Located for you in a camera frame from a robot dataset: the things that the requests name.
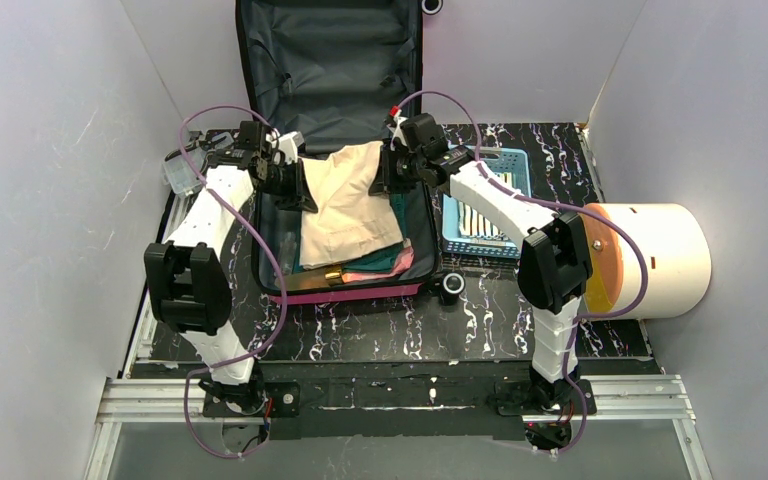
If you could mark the white cylinder with orange end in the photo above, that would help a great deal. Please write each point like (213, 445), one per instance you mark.
(675, 251)

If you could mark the clear plastic compartment box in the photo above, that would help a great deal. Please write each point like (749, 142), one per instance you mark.
(177, 172)

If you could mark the light blue plastic basket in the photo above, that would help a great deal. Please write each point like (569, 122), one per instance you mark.
(512, 166)

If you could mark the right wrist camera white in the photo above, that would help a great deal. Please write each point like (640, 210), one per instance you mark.
(394, 123)

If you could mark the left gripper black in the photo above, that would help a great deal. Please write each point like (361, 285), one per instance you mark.
(293, 183)

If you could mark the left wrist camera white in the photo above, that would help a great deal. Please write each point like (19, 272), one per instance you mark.
(289, 147)

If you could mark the small clear plastic bottle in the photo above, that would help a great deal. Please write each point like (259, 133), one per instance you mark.
(287, 254)

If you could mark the beige garment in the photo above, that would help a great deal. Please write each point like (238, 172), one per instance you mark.
(349, 170)

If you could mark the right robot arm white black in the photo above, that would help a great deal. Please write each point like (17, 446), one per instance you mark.
(554, 264)

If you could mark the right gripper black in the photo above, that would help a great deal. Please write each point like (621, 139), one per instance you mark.
(393, 169)

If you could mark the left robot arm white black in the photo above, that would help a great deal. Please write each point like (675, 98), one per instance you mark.
(188, 287)

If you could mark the black white striped garment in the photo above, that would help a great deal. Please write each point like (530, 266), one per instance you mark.
(473, 225)

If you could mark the aluminium frame rail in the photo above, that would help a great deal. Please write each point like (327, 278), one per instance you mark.
(644, 428)

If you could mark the teal green garment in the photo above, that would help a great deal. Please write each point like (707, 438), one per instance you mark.
(358, 232)

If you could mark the pink patterned garment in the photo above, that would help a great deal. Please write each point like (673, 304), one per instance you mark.
(383, 264)

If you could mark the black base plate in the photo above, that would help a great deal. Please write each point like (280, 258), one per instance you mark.
(400, 399)

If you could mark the pink hard-shell suitcase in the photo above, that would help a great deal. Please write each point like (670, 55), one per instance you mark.
(332, 70)

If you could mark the frosted bottle gold cap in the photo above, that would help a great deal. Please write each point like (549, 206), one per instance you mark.
(314, 279)

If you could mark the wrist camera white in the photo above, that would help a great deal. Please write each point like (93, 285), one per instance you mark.
(394, 123)
(289, 147)

